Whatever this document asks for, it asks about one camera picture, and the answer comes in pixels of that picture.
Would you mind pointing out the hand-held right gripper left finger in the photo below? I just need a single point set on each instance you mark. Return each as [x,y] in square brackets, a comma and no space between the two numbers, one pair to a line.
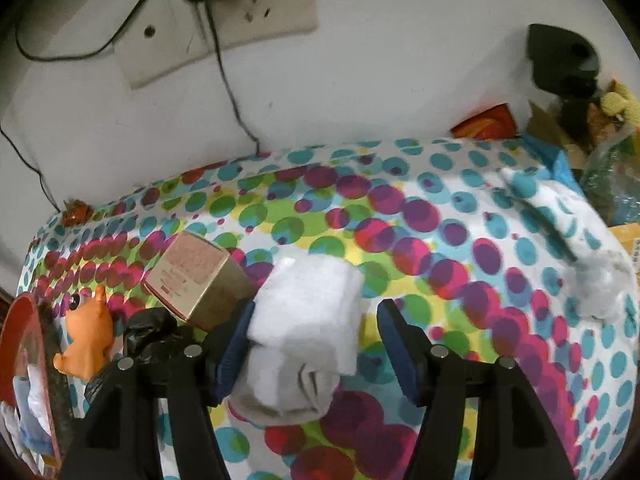
[232,360]

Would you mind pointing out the white towel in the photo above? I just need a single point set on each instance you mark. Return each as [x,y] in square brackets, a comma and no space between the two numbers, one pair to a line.
[305,310]

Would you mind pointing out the black plastic bag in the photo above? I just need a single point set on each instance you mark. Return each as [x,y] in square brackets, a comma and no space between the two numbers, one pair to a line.
[150,330]

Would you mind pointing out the clear plastic bag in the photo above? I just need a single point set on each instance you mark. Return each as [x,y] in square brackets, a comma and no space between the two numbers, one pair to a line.
[607,180]

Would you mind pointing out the small brown cardboard box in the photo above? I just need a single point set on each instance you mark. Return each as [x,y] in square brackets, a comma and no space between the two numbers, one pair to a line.
[195,270]

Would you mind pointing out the black plastic device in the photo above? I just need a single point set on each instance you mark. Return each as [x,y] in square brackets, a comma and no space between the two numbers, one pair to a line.
[560,60]

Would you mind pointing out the brown cardboard piece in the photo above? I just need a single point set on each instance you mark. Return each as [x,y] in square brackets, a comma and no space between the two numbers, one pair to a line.
[545,127]

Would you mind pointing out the red round tray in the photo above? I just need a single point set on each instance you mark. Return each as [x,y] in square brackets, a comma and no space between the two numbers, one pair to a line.
[12,340]

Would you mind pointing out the small orange-red trinket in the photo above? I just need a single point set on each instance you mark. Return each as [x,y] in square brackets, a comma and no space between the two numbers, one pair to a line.
[76,211]

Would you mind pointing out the beige wall socket plate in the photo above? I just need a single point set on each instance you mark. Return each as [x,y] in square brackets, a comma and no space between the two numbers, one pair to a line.
[150,45]

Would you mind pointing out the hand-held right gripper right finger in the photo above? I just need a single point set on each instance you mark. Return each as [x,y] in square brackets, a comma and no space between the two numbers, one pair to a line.
[400,360]

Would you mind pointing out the red snack packet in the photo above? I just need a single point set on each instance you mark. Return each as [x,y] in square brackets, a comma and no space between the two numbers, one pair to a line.
[485,122]

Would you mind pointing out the orange toy figure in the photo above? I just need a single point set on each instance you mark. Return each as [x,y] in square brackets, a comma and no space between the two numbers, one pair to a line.
[87,340]

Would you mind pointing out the light blue cloth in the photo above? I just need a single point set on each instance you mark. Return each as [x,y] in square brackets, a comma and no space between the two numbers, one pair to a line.
[22,390]

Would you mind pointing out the beige wall outlet plate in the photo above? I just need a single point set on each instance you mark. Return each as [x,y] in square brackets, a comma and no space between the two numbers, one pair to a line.
[270,10]

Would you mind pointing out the yellow plush toy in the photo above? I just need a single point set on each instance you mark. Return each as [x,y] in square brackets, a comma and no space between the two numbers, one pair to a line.
[617,102]

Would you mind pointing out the polka dot tablecloth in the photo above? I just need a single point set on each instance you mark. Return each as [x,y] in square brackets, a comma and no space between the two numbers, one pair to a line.
[425,260]

